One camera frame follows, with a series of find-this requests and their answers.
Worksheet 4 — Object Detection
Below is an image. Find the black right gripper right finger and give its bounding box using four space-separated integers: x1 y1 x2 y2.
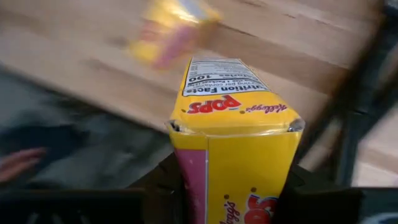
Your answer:
274 164 364 224

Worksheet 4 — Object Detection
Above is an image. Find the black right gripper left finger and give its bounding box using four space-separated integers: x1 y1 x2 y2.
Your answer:
129 152 189 224

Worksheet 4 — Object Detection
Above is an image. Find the yellow Corn Pops cereal box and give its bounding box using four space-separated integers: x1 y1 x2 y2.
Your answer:
164 55 306 224
129 0 223 71

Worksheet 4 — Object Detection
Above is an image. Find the person's hand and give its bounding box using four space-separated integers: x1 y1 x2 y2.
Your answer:
0 147 47 184

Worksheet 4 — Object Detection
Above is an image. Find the black metal table frame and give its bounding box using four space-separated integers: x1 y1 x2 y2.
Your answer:
295 0 398 188

